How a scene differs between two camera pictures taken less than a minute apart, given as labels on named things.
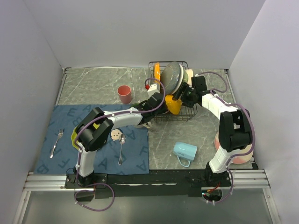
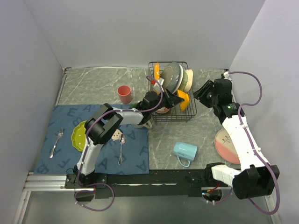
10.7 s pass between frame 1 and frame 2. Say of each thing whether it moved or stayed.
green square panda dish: stayed
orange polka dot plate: stayed
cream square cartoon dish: stayed
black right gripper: moved
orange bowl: moved
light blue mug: stayed
